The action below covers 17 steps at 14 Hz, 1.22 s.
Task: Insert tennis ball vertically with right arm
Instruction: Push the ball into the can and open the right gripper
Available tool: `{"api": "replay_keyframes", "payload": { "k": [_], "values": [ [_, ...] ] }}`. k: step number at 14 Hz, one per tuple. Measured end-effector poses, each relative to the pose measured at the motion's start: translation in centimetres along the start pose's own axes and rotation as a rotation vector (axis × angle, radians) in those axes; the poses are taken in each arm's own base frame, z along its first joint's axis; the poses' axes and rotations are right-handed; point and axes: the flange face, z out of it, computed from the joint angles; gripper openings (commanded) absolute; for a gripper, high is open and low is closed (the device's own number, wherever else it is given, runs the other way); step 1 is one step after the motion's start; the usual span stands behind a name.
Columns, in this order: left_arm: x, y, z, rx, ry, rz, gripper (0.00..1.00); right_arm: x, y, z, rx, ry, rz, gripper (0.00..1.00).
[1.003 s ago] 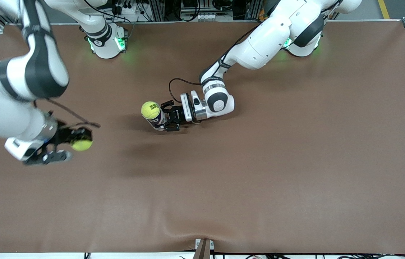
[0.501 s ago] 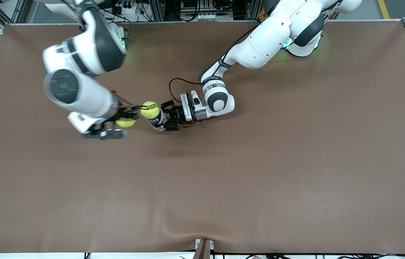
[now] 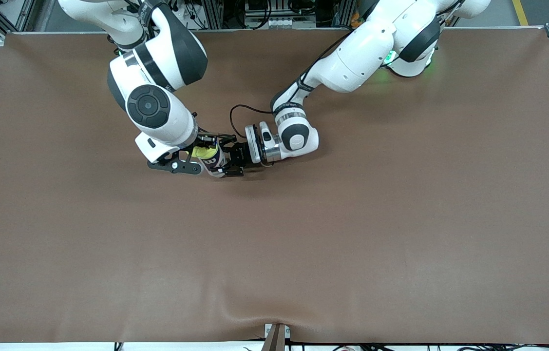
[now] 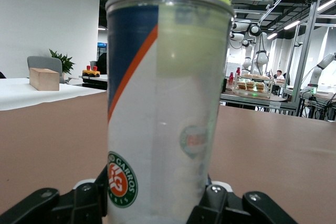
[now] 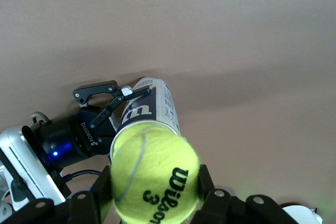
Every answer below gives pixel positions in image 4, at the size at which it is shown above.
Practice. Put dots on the grey office chair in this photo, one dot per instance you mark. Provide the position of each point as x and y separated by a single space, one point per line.
44 62

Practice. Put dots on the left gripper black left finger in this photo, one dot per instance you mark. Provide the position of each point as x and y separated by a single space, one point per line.
78 204

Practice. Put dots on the green potted plant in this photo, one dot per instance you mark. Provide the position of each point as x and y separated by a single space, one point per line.
65 62

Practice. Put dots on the clear tennis ball can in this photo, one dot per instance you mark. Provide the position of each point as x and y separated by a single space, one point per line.
168 119

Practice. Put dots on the white table cloth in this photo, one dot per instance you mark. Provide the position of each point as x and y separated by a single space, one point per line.
15 93

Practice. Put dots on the seated person white shirt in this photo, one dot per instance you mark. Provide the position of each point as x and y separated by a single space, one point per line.
279 75

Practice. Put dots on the aluminium frame post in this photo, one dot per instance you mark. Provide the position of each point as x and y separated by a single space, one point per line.
304 51

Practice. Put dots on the yellow box red buttons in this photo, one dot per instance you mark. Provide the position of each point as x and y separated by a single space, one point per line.
90 73

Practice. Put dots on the ceiling strip light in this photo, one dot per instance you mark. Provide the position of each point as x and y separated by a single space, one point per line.
326 3
291 24

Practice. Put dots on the grey distant workbench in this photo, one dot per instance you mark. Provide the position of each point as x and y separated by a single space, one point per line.
249 100

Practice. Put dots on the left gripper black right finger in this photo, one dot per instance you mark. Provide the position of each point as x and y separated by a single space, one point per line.
220 208

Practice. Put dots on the clear rack with breads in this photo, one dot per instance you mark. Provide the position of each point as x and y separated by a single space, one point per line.
253 86

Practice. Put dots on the red bottle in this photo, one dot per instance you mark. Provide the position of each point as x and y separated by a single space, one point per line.
231 79
238 71

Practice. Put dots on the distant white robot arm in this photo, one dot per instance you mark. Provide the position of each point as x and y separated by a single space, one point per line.
315 74
261 61

